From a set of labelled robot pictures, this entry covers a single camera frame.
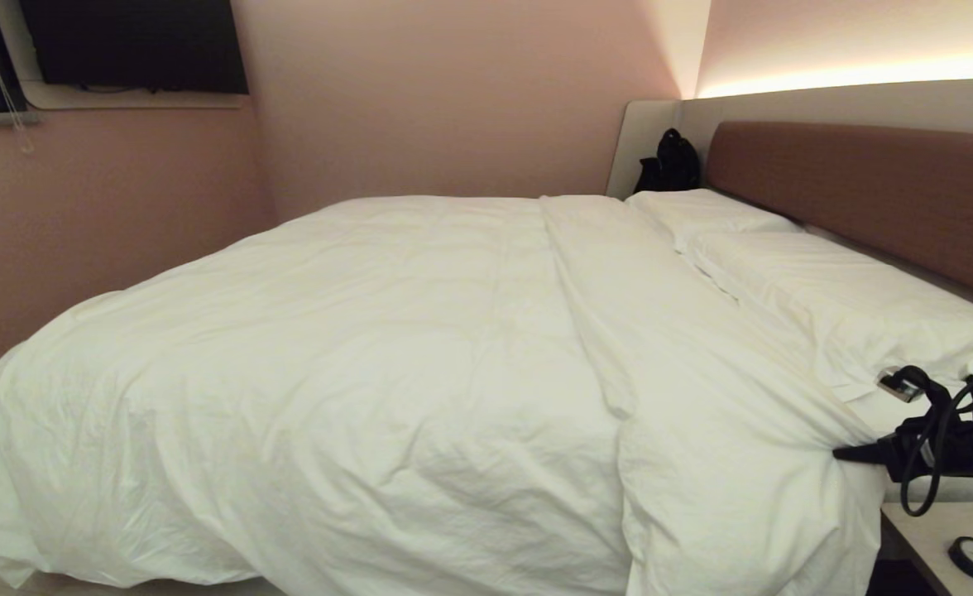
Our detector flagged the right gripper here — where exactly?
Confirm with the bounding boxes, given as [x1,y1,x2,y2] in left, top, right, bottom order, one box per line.
[832,417,961,483]

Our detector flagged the white duvet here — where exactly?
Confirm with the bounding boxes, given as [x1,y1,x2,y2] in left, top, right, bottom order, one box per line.
[0,195,889,596]

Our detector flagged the white bed sheet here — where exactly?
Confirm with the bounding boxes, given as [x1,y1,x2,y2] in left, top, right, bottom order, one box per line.
[842,382,973,503]

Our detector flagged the pale wooden nightstand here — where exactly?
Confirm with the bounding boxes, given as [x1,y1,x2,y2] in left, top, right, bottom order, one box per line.
[879,500,973,596]

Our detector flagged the large white pillow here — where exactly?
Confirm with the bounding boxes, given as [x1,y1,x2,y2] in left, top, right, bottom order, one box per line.
[683,231,973,404]

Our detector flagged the brown padded headboard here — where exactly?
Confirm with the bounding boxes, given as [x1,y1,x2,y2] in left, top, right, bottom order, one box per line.
[705,121,973,308]

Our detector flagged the small white pillow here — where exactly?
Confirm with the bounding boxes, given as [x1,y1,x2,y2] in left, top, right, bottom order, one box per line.
[625,188,803,254]

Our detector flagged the black bag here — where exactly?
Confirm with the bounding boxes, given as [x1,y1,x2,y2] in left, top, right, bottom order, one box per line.
[633,127,703,195]

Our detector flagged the black television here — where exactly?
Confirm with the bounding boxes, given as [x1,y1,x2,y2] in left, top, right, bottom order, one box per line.
[18,0,250,95]

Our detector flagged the black cable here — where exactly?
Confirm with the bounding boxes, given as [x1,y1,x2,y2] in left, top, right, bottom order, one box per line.
[899,369,973,518]

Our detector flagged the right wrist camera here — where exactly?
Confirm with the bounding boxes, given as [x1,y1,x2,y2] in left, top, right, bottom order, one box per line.
[876,365,951,417]

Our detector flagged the white blind cord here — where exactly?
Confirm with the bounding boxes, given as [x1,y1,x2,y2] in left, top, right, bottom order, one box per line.
[0,0,36,156]

